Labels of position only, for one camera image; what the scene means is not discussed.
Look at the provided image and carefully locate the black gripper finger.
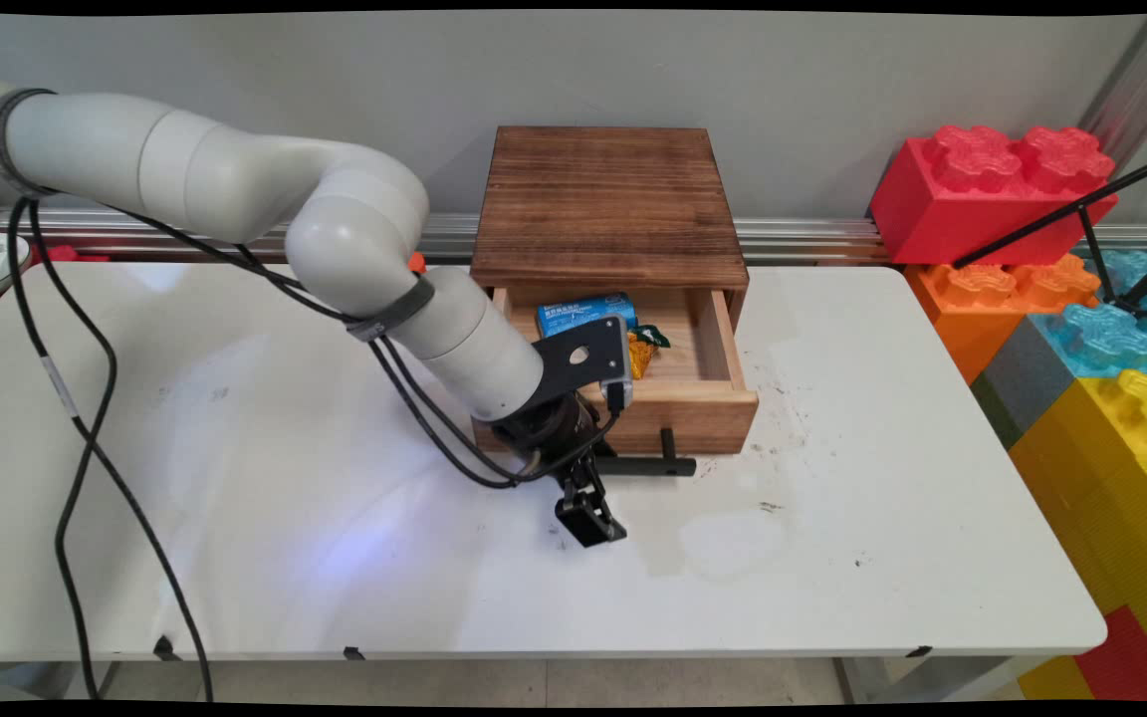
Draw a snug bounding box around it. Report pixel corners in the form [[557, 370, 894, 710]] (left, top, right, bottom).
[[555, 476, 628, 549], [572, 450, 608, 499]]

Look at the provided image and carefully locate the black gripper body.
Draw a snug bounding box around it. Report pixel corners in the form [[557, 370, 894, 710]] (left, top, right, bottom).
[[491, 391, 624, 479]]

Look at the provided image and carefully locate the wooden drawer with black handle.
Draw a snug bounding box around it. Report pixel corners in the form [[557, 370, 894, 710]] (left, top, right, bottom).
[[471, 285, 762, 479]]

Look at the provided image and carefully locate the yellow green snack packet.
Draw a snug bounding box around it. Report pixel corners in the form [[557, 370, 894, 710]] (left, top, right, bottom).
[[625, 321, 673, 382]]

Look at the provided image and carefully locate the blue snack packet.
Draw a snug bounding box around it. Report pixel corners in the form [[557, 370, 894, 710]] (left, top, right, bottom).
[[535, 292, 639, 341]]

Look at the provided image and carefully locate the brown wooden cabinet box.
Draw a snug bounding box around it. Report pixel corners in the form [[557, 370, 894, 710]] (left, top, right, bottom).
[[469, 125, 751, 300]]

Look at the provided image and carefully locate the orange giant toy brick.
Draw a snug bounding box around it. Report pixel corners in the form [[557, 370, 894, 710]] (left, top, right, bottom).
[[904, 253, 1103, 385]]

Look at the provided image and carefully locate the flat red object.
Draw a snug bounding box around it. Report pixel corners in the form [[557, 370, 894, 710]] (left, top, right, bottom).
[[32, 243, 113, 264]]

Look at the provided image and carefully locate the yellow giant toy brick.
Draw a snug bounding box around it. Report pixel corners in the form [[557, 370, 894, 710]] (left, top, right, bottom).
[[1009, 367, 1147, 702]]

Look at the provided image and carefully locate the cyan giant toy brick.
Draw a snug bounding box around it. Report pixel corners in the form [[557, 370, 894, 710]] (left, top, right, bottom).
[[1032, 302, 1147, 378], [1081, 248, 1147, 312]]

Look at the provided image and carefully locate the small red giant toy brick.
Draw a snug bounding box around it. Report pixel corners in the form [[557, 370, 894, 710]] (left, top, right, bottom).
[[1073, 604, 1147, 702]]

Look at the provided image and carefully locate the black tripod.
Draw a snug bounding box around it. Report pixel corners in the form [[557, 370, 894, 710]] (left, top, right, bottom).
[[951, 146, 1147, 321]]

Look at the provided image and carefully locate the black wrist camera mount plate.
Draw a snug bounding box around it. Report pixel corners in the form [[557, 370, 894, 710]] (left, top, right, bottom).
[[530, 316, 631, 411]]

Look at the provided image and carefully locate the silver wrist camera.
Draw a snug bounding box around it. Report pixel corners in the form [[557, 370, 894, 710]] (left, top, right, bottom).
[[605, 321, 635, 415]]

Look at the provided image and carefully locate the aluminium rail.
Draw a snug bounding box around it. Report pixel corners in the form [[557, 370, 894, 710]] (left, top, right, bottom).
[[0, 208, 1147, 267]]

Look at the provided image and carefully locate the gray table leg frame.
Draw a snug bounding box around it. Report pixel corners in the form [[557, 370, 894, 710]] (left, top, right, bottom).
[[832, 655, 1044, 705], [0, 661, 122, 701]]

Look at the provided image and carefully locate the black cable with white label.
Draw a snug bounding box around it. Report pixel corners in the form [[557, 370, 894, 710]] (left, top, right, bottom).
[[6, 197, 624, 703]]

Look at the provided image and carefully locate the aluminium post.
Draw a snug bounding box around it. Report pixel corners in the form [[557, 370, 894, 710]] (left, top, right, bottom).
[[1078, 14, 1147, 152]]

